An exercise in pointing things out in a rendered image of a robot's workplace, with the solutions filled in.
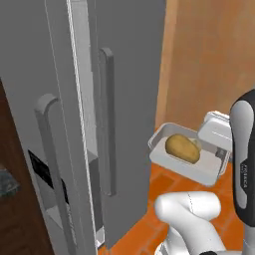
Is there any grey vegetable container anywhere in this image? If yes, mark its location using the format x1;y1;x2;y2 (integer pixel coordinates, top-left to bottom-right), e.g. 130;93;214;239
147;122;233;187

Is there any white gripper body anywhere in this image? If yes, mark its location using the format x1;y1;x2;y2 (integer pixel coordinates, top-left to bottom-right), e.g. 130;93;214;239
197;111;234;153

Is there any grey curved door handle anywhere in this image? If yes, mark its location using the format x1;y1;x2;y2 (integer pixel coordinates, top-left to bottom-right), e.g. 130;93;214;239
34;93;80;255

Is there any light wooden cabinet panel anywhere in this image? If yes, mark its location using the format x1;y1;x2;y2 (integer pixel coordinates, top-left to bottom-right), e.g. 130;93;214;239
154;0;255;131

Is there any grey-green object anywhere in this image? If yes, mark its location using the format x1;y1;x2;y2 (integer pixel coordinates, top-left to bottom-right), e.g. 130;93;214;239
0;163;22;198

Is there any grey fridge door with dispenser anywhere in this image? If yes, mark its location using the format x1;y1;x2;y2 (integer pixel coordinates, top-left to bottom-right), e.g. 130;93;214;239
0;0;102;255

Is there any dark brown wooden cupboard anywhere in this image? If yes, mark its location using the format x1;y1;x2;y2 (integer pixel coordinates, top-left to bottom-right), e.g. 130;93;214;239
0;79;56;255

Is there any brown potato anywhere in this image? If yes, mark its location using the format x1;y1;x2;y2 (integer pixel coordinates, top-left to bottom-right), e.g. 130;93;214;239
164;132;202;164

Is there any plain grey fridge door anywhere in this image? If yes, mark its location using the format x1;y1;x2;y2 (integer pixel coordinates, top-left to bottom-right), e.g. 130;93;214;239
87;0;167;251

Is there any grey straight door handle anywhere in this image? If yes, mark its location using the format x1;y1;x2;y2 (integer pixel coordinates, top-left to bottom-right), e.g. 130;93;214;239
98;47;118;197

